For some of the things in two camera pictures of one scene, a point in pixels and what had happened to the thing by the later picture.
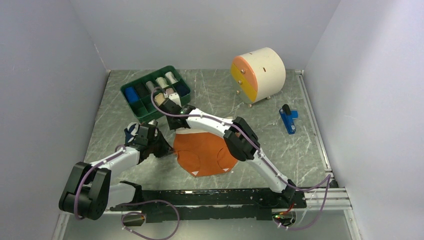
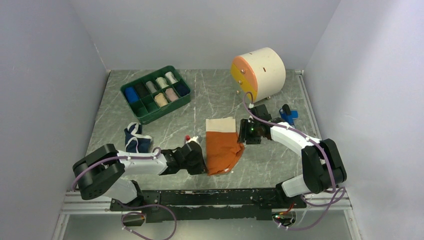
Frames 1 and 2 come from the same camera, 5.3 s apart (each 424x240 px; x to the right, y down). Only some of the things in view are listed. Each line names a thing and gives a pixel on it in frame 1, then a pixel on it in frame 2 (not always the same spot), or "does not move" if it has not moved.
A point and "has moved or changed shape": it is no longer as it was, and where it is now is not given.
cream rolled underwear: x=162 y=82 does not move
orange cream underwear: x=202 y=152 has moved or changed shape
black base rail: x=195 y=204 does not move
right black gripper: x=172 y=125 -> x=244 y=135
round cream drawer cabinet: x=258 y=74 does not move
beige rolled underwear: x=159 y=98 does not move
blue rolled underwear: x=131 y=94 does not move
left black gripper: x=166 y=148 -> x=200 y=168
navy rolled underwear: x=181 y=88 does not move
